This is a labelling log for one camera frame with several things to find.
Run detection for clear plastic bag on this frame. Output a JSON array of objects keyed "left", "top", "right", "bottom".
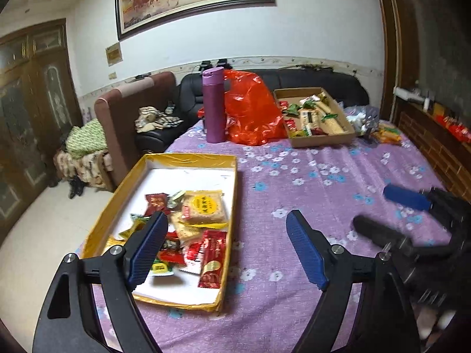
[{"left": 344, "top": 104, "right": 380, "bottom": 135}]

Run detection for black leather sofa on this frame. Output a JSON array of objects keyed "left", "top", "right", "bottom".
[{"left": 134, "top": 68, "right": 370, "bottom": 155}]

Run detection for large dark red packet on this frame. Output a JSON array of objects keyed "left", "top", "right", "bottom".
[{"left": 198, "top": 230, "right": 228, "bottom": 289}]

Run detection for white power strip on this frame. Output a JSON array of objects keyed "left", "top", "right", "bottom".
[{"left": 393, "top": 86, "right": 437, "bottom": 104}]

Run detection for orange green snack packets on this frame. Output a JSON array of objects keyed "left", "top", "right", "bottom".
[{"left": 370, "top": 122, "right": 402, "bottom": 145}]

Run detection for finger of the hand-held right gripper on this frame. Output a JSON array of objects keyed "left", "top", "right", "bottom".
[
  {"left": 383, "top": 184, "right": 432, "bottom": 212},
  {"left": 352, "top": 215, "right": 418, "bottom": 256}
]

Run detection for brown cardboard box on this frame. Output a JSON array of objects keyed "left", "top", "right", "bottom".
[{"left": 272, "top": 87, "right": 357, "bottom": 149}]

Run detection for yellow green snack packet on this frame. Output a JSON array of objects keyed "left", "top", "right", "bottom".
[{"left": 117, "top": 226, "right": 142, "bottom": 242}]

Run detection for red white snack packet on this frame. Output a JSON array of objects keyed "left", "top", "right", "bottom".
[{"left": 182, "top": 241, "right": 205, "bottom": 275}]

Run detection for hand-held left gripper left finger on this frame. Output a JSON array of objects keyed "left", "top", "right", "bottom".
[{"left": 32, "top": 211, "right": 169, "bottom": 353}]

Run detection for purple floral tablecloth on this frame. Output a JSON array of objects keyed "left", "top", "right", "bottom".
[{"left": 77, "top": 118, "right": 457, "bottom": 353}]

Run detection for yellow wall plaque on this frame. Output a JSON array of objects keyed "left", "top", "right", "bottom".
[{"left": 105, "top": 43, "right": 122, "bottom": 67}]

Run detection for purple thermos bottle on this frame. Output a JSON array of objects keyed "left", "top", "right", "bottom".
[{"left": 202, "top": 67, "right": 227, "bottom": 143}]

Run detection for red black snack packet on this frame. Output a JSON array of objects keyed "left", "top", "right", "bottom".
[{"left": 157, "top": 232, "right": 187, "bottom": 266}]

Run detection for small green snack packet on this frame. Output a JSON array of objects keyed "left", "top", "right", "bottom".
[{"left": 150, "top": 261, "right": 176, "bottom": 277}]

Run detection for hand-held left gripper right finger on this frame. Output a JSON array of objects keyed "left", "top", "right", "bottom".
[{"left": 286, "top": 209, "right": 422, "bottom": 353}]

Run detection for brown wooden sideboard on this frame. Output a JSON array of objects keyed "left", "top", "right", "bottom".
[{"left": 390, "top": 97, "right": 471, "bottom": 207}]

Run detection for red plastic bag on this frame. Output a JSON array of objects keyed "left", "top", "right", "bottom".
[{"left": 198, "top": 69, "right": 287, "bottom": 146}]

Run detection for green white snack packet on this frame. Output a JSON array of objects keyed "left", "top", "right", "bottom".
[{"left": 167, "top": 190, "right": 187, "bottom": 207}]

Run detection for beige cracker packet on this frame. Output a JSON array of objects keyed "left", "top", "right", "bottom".
[{"left": 170, "top": 211, "right": 207, "bottom": 245}]

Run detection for yellow box white inside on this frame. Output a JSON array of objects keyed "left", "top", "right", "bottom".
[{"left": 81, "top": 153, "right": 239, "bottom": 315}]

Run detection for dark red gold-print packet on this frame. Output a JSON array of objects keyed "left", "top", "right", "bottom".
[{"left": 144, "top": 194, "right": 170, "bottom": 216}]

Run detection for green blanket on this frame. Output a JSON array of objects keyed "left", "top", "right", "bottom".
[{"left": 65, "top": 119, "right": 108, "bottom": 157}]

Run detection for beige patterned blanket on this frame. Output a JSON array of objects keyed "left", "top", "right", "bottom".
[{"left": 53, "top": 150, "right": 114, "bottom": 189}]

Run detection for wooden glass-panel door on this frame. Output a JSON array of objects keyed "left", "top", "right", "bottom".
[{"left": 0, "top": 18, "right": 83, "bottom": 243}]

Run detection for row of red boxes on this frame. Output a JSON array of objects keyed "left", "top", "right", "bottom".
[{"left": 433, "top": 103, "right": 471, "bottom": 142}]

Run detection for brown armchair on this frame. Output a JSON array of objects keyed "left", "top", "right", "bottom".
[{"left": 94, "top": 71, "right": 177, "bottom": 192}]

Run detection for striped beige cloth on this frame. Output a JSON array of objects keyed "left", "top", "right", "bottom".
[{"left": 135, "top": 106, "right": 183, "bottom": 133}]

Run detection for yellow cracker packet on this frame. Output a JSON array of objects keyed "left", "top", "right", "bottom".
[{"left": 180, "top": 190, "right": 229, "bottom": 226}]

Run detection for wooden door frame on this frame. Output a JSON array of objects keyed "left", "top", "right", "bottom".
[{"left": 372, "top": 0, "right": 422, "bottom": 122}]

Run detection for dark shoes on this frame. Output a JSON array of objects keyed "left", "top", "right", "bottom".
[{"left": 67, "top": 176, "right": 88, "bottom": 199}]

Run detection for person's right hand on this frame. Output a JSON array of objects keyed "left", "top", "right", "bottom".
[{"left": 417, "top": 302, "right": 459, "bottom": 341}]

